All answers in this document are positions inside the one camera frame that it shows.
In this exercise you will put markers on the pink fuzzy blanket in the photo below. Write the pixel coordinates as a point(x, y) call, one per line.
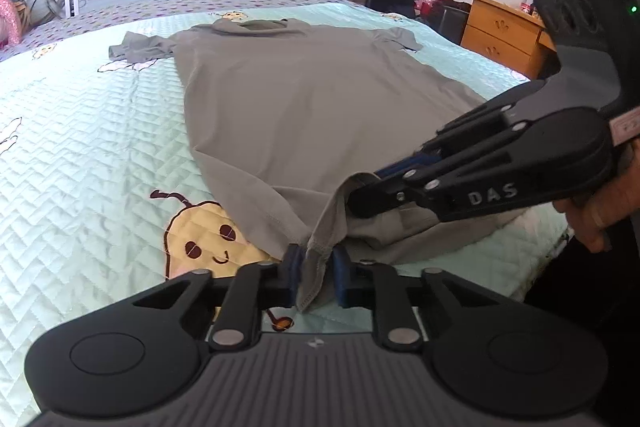
point(11, 25)

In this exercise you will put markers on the person's right hand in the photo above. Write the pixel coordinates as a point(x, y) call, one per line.
point(617, 200)

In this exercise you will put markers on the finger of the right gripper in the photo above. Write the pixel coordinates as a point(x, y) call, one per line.
point(377, 196)
point(480, 123)

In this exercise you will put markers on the mint quilted bee bedspread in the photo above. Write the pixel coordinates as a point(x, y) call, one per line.
point(84, 143)

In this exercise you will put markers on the white standing fan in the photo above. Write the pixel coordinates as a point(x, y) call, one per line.
point(45, 11)

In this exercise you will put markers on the black chair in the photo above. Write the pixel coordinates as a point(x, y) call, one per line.
point(447, 17)

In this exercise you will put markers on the grey t-shirt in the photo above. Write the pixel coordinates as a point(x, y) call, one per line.
point(285, 119)

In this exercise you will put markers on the wooden cabinet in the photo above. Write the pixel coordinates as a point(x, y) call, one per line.
point(508, 36)

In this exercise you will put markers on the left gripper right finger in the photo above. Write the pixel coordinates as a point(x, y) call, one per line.
point(380, 289)

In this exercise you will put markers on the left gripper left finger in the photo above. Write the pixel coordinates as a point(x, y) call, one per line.
point(254, 292)

